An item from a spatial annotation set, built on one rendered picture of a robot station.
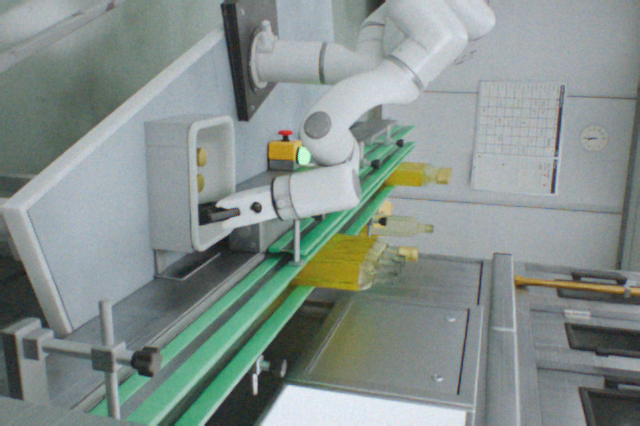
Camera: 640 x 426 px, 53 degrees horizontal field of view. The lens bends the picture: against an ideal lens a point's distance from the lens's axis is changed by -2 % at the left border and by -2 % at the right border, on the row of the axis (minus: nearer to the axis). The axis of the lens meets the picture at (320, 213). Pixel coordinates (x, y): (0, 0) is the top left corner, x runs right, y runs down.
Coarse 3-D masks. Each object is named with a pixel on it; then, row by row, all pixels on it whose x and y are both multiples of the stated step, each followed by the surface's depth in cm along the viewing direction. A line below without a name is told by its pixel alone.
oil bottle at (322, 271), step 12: (312, 264) 135; (324, 264) 134; (336, 264) 134; (348, 264) 134; (360, 264) 134; (372, 264) 135; (300, 276) 136; (312, 276) 136; (324, 276) 135; (336, 276) 134; (348, 276) 134; (360, 276) 133; (372, 276) 133; (336, 288) 135; (348, 288) 134; (360, 288) 133
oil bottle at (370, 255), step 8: (328, 248) 143; (336, 248) 143; (344, 248) 143; (352, 248) 143; (360, 248) 142; (336, 256) 139; (344, 256) 139; (352, 256) 139; (360, 256) 138; (368, 256) 138; (376, 256) 139; (376, 264) 138
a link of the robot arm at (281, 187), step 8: (288, 176) 106; (280, 184) 105; (288, 184) 105; (280, 192) 105; (288, 192) 104; (280, 200) 103; (288, 200) 104; (280, 208) 105; (288, 208) 105; (288, 216) 106; (296, 216) 106
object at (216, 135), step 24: (216, 120) 113; (192, 144) 105; (216, 144) 121; (192, 168) 106; (216, 168) 123; (192, 192) 107; (216, 192) 124; (192, 216) 108; (192, 240) 109; (216, 240) 117
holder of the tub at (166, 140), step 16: (144, 128) 107; (160, 128) 106; (176, 128) 106; (160, 144) 107; (176, 144) 106; (160, 160) 108; (176, 160) 107; (160, 176) 109; (176, 176) 108; (160, 192) 109; (176, 192) 108; (160, 208) 110; (176, 208) 109; (160, 224) 111; (176, 224) 110; (160, 240) 111; (176, 240) 111; (160, 256) 114; (192, 256) 125; (208, 256) 125; (160, 272) 115; (176, 272) 116; (192, 272) 116
